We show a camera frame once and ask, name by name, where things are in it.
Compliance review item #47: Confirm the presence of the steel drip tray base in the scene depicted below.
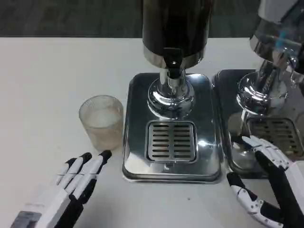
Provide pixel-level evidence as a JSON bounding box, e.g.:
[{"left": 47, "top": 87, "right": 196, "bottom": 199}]
[
  {"left": 213, "top": 69, "right": 304, "bottom": 179},
  {"left": 122, "top": 72, "right": 222, "bottom": 185}
]

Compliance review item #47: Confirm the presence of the black dispenser tap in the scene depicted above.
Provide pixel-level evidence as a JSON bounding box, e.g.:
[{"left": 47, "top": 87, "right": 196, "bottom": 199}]
[{"left": 162, "top": 47, "right": 187, "bottom": 80}]

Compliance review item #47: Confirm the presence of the dark tank drink dispenser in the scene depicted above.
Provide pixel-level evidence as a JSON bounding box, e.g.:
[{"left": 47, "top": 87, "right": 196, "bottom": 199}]
[{"left": 142, "top": 0, "right": 214, "bottom": 117}]

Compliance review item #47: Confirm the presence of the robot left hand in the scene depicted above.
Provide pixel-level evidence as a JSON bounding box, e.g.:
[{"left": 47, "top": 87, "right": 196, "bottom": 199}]
[{"left": 22, "top": 149, "right": 113, "bottom": 228}]

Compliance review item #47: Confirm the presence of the clear ribbed glass cup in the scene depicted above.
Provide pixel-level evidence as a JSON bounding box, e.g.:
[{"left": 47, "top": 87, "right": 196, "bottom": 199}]
[{"left": 78, "top": 95, "right": 124, "bottom": 151}]

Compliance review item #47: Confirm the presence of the slotted steel drip grid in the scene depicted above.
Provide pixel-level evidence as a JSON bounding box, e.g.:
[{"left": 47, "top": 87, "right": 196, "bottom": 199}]
[
  {"left": 245, "top": 117, "right": 304, "bottom": 155},
  {"left": 145, "top": 121, "right": 199, "bottom": 163}
]

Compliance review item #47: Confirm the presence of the clear tank drink dispenser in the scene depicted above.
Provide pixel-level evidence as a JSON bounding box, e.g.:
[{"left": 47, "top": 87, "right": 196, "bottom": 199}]
[{"left": 236, "top": 0, "right": 304, "bottom": 115}]

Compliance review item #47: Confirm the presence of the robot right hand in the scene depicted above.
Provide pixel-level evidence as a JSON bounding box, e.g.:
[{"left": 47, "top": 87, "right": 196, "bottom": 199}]
[{"left": 226, "top": 134, "right": 304, "bottom": 228}]

